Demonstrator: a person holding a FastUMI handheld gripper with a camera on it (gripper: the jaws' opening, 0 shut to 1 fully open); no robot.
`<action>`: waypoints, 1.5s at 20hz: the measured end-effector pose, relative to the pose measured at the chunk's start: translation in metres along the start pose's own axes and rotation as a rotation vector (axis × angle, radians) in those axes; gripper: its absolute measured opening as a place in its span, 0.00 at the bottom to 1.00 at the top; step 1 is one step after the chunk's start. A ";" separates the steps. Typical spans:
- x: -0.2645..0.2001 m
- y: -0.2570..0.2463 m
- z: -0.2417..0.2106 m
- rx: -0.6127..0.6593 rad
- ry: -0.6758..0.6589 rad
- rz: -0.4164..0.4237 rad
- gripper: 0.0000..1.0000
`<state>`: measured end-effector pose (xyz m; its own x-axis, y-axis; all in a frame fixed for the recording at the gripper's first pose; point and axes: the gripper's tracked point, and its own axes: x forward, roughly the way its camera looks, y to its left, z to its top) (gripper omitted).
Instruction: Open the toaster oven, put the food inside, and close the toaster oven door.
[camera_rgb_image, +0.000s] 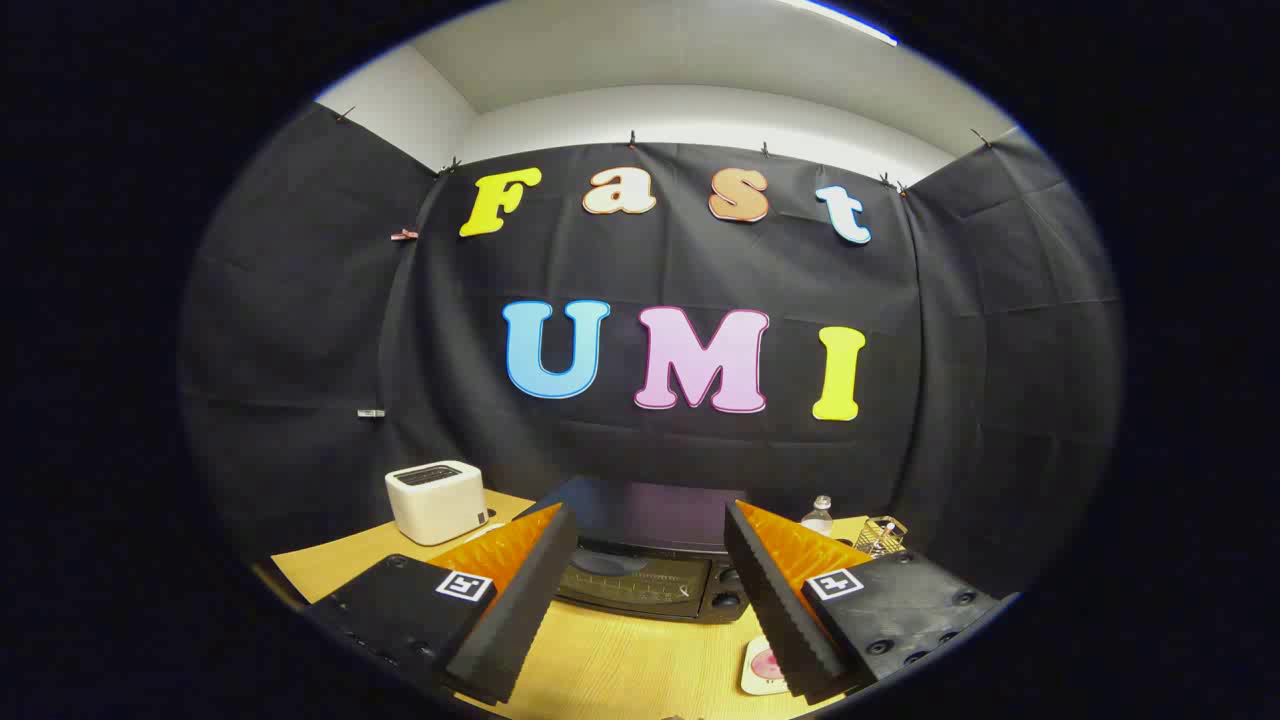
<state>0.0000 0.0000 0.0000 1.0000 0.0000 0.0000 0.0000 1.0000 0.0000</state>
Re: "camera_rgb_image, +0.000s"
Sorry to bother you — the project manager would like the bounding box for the white toaster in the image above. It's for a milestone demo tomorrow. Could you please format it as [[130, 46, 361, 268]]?
[[385, 460, 491, 547]]

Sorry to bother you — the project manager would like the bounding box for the black toaster oven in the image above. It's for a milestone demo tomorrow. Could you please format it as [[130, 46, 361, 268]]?
[[513, 475, 763, 624]]

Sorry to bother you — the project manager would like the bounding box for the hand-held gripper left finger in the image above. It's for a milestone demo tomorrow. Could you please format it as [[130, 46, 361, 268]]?
[[300, 502, 579, 706]]

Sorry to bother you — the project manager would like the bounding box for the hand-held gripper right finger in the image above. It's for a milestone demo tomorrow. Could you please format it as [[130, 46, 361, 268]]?
[[723, 500, 1004, 706]]

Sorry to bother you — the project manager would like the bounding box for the cream square plate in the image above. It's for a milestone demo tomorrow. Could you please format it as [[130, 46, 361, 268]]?
[[740, 635, 793, 697]]

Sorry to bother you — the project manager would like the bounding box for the wire mesh pen holder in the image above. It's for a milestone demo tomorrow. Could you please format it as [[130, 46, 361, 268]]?
[[852, 515, 909, 559]]

